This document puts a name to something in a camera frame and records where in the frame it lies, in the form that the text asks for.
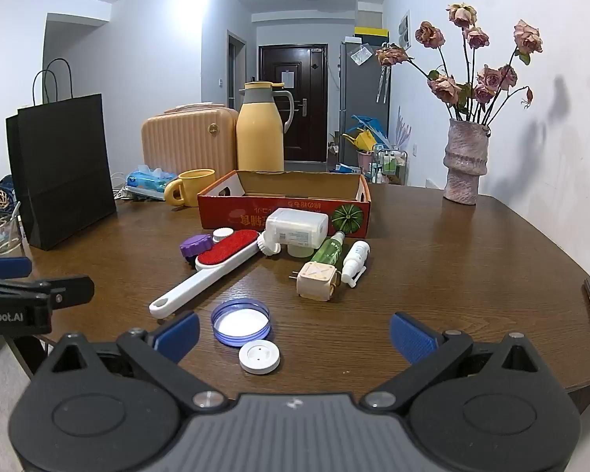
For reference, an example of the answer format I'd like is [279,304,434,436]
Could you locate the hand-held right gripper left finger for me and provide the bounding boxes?
[38,311,233,416]

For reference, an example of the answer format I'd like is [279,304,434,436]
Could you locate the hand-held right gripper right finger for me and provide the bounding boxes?
[359,311,554,416]

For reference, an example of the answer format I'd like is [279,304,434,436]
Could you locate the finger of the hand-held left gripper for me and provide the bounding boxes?
[0,276,95,306]
[0,257,33,280]

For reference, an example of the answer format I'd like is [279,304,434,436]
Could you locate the white red lint brush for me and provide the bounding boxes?
[149,229,261,319]

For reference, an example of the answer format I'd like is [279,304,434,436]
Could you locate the blue round lid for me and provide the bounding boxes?
[211,299,272,346]

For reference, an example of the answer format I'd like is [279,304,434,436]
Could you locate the purple ridged cap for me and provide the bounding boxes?
[180,235,212,259]

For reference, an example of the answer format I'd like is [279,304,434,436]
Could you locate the beige plug adapter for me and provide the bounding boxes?
[289,262,339,302]

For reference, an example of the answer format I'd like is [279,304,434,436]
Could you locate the red cardboard box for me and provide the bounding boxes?
[197,170,373,237]

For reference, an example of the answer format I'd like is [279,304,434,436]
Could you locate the white rectangular container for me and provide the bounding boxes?
[264,208,330,249]

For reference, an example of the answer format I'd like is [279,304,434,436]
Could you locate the clear glass cup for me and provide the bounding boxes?
[0,216,26,259]

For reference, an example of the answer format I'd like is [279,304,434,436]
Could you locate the woven rattan ball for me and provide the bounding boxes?
[0,174,18,219]

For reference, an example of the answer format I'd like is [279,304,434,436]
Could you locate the white round disc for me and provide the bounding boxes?
[239,340,282,374]

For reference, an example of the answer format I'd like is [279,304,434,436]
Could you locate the white spray bottle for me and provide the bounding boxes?
[341,240,371,288]

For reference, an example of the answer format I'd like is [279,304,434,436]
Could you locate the black paper bag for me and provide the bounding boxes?
[6,58,118,251]

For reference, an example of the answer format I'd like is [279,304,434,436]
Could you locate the green bottle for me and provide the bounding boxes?
[309,231,346,267]

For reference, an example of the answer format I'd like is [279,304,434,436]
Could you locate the blue tissue pack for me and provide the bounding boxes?
[126,166,180,198]

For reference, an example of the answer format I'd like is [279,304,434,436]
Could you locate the yellow mug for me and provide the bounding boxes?
[164,169,216,207]

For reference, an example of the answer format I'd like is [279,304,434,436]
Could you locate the metal utility cart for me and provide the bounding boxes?
[364,146,409,185]

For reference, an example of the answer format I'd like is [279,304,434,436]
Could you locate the pink textured vase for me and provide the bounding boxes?
[443,118,491,205]

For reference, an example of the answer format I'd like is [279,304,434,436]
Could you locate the pink ribbed suitcase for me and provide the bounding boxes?
[141,103,240,183]

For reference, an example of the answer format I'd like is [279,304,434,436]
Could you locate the yellow watering can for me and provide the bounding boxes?
[343,128,374,153]

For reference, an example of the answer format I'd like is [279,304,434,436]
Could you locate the yellow thermos jug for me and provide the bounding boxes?
[236,80,296,174]

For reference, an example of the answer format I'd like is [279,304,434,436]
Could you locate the dark brown door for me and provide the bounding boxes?
[258,43,329,163]

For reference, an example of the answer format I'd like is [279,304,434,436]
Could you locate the grey refrigerator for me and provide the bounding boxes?
[339,39,391,165]

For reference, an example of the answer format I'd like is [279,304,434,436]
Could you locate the bunch of dried roses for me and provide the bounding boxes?
[376,2,544,126]

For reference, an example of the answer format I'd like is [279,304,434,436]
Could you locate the hanging folded umbrellas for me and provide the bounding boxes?
[375,44,394,104]

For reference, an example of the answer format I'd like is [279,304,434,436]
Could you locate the clear plastic bag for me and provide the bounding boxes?
[349,43,374,66]

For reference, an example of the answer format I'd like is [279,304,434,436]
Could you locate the yellow black box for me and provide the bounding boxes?
[354,24,390,43]

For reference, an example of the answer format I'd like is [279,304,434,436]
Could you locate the white cables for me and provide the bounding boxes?
[111,172,143,202]

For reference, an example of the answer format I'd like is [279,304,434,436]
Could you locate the purple flower wall decal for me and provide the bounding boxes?
[396,108,413,146]

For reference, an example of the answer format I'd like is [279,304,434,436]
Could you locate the blue plastic frame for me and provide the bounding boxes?
[350,114,389,143]

